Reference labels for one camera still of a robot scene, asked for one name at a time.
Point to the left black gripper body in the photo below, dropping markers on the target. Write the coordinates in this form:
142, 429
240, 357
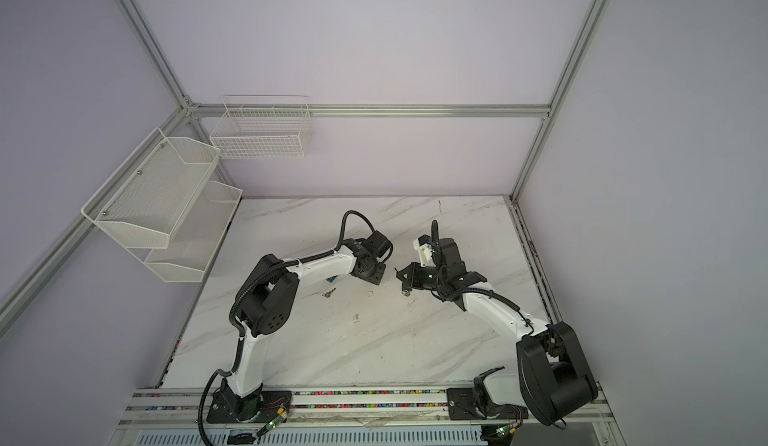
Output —
375, 274

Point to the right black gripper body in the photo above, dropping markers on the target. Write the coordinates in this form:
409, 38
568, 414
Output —
425, 277

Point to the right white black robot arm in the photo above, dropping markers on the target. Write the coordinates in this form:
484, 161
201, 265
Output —
551, 377

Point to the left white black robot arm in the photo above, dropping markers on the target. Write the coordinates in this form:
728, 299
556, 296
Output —
264, 304

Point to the lower white mesh shelf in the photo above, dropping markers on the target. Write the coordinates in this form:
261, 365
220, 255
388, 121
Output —
192, 249

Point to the white mesh shelf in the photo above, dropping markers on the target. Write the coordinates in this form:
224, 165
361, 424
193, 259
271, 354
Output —
192, 249
145, 202

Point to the upper white mesh shelf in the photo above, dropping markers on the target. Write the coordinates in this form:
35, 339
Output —
145, 202

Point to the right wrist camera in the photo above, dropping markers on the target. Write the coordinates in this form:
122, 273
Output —
425, 251

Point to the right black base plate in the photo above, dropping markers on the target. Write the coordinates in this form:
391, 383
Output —
469, 404

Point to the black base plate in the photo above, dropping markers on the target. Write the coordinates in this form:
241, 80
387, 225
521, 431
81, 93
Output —
469, 404
259, 408

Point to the aluminium mounting rail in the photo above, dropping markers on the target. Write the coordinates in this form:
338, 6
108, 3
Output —
322, 407

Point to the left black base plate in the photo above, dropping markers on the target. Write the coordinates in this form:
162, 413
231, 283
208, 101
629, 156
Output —
259, 408

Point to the white wire basket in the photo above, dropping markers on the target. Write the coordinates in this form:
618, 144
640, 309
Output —
255, 127

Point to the aluminium frame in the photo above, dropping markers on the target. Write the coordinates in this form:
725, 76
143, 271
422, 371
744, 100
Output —
15, 304

